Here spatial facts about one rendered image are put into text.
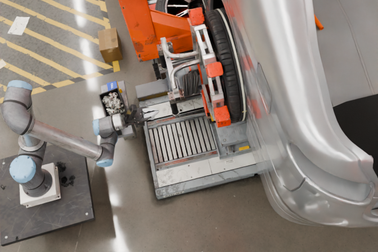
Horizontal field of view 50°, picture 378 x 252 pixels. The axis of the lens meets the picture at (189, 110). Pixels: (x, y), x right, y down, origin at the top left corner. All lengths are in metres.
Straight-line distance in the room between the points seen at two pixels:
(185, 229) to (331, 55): 1.48
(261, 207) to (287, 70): 1.67
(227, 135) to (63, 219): 1.21
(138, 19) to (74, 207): 1.26
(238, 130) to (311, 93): 1.57
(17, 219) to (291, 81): 2.07
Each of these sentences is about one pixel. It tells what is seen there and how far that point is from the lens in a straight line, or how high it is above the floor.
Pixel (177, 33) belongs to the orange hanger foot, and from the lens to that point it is 2.74.
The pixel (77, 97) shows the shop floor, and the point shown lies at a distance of 3.49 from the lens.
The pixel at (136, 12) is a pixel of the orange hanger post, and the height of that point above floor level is 1.00.
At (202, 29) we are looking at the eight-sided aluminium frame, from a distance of 2.20.
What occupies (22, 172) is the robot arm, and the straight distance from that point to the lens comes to 2.57.
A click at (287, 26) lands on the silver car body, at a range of 1.42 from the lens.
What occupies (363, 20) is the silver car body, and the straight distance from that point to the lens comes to 2.43.
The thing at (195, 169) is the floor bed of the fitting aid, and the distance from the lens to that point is 2.91.
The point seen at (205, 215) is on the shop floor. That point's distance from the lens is 2.88.
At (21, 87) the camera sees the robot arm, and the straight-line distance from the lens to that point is 2.15.
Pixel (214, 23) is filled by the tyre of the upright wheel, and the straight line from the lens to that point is 2.14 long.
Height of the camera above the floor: 2.78
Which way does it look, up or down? 60 degrees down
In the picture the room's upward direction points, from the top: 11 degrees counter-clockwise
